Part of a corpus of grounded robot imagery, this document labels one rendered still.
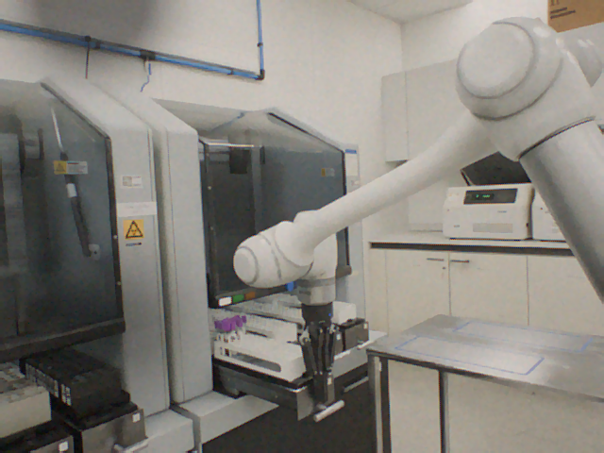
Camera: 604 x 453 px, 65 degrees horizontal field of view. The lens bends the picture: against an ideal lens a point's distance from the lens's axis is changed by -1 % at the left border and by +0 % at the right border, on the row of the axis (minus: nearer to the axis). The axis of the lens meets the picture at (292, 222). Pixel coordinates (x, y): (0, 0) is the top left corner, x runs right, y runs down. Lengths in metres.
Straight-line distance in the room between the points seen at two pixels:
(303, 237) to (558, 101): 0.48
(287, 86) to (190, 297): 2.16
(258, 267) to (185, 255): 0.38
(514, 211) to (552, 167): 2.61
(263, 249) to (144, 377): 0.49
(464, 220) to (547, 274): 0.61
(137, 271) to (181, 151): 0.32
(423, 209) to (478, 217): 0.96
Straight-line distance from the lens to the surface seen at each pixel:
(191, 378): 1.33
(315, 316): 1.11
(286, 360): 1.18
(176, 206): 1.24
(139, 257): 1.19
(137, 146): 1.20
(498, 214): 3.33
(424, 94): 3.92
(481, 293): 3.44
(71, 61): 2.42
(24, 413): 1.14
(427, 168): 0.93
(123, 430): 1.15
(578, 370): 1.32
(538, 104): 0.68
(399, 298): 3.74
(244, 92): 2.95
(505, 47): 0.67
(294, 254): 0.93
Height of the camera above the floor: 1.25
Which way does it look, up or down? 3 degrees down
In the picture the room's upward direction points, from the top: 3 degrees counter-clockwise
